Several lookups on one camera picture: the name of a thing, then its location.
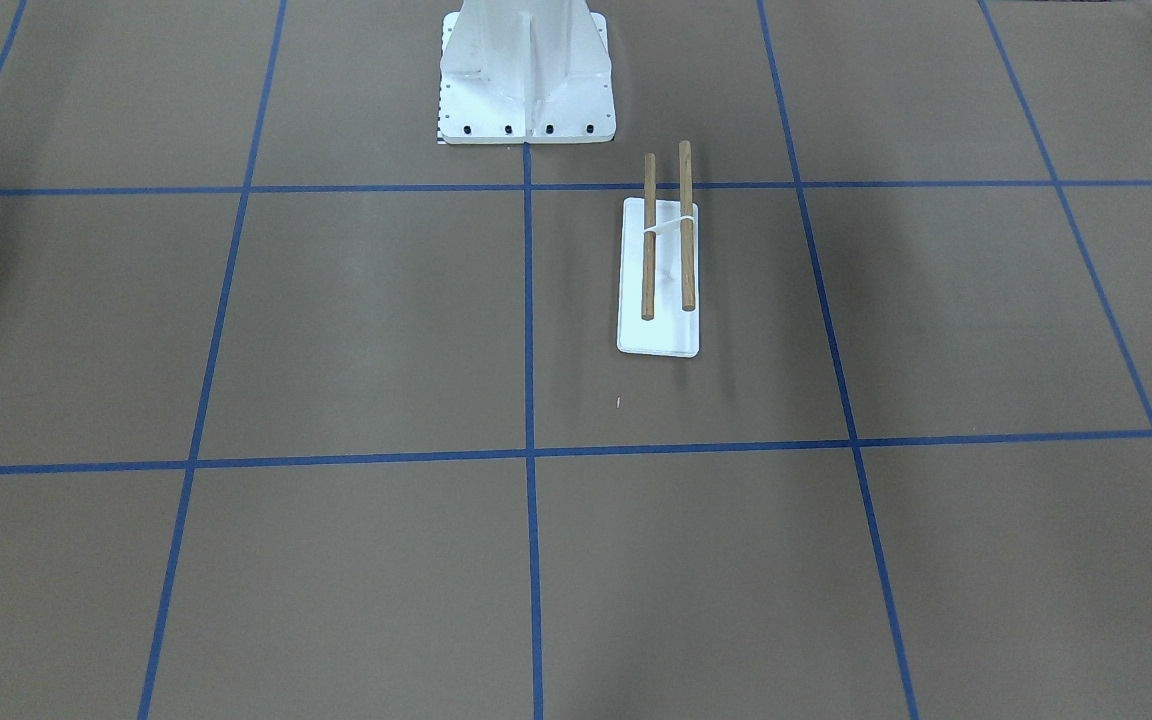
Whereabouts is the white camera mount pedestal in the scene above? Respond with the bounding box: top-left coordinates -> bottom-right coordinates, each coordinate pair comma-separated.
435,1 -> 617,145

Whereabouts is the white wooden towel rack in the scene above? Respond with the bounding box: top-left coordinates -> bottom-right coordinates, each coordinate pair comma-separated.
616,141 -> 702,357

